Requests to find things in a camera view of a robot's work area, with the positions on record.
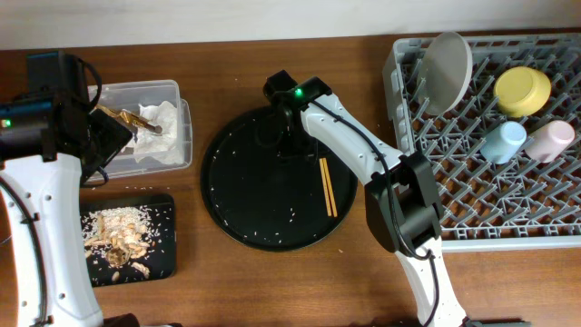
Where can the white tissue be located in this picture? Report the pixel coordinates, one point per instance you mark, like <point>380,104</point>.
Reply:
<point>161,147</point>

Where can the round black serving tray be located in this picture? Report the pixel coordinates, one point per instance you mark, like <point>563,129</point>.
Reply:
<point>264,202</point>

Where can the pink cup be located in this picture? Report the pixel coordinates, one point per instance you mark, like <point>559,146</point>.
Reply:
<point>549,141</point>

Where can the black rectangular tray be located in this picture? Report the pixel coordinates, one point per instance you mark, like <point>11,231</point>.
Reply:
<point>159,245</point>

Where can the food scraps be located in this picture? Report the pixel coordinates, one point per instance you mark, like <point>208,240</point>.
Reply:
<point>120,236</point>

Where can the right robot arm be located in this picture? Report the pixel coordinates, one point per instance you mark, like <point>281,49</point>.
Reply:
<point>403,206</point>

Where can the clear plastic bin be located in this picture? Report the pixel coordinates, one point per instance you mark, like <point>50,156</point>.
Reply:
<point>158,102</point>

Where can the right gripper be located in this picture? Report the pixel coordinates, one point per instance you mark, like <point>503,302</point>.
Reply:
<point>285,147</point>

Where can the grey plate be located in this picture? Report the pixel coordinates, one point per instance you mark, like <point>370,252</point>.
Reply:
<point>446,70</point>

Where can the blue cup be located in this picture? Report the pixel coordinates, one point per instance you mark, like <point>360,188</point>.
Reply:
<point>503,142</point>

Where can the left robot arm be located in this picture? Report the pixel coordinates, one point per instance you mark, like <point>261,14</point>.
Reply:
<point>53,139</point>

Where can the grey dishwasher rack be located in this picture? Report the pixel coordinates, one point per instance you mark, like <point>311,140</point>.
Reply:
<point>519,205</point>

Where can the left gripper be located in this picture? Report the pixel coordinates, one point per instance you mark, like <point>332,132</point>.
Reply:
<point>114,134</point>

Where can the yellow bowl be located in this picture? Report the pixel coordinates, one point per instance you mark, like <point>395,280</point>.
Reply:
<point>522,91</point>

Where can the small bottle with white cap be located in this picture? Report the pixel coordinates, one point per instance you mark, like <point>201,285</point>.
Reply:
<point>130,119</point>

